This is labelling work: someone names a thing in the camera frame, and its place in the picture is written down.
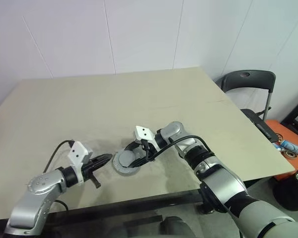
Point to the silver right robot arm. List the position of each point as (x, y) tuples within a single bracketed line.
[(221, 178)]

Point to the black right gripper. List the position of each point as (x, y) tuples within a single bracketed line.
[(150, 151)]

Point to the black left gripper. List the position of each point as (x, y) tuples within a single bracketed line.
[(88, 171)]

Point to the black table frame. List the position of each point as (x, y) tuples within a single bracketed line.
[(114, 203)]

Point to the dark grey folding chair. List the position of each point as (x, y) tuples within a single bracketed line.
[(245, 79)]

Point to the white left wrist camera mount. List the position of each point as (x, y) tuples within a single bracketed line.
[(77, 151)]

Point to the black flat device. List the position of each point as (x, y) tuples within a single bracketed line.
[(264, 129)]

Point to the black bin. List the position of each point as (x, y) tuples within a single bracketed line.
[(285, 193)]

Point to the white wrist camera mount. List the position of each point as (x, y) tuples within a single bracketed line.
[(77, 151), (142, 132)]

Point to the blue and white packet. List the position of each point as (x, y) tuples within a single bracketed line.
[(289, 146)]

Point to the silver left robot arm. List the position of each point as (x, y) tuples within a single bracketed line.
[(34, 198)]

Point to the grey notched motor lid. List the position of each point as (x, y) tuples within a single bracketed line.
[(127, 158)]

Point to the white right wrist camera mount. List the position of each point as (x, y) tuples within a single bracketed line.
[(142, 132)]

